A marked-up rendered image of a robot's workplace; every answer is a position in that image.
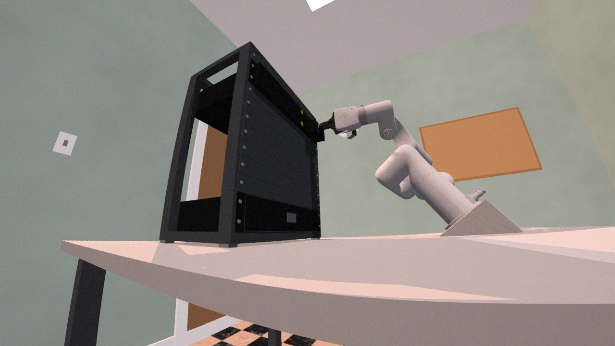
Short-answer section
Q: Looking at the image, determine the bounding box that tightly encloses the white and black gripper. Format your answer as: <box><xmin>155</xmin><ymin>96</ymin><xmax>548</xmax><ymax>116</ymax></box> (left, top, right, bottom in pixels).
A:
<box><xmin>320</xmin><ymin>107</ymin><xmax>362</xmax><ymax>135</ymax></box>

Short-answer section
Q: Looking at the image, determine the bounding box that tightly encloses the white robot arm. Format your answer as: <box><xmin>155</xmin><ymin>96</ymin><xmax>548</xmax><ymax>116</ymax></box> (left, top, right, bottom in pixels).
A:
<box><xmin>358</xmin><ymin>100</ymin><xmax>486</xmax><ymax>230</ymax></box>

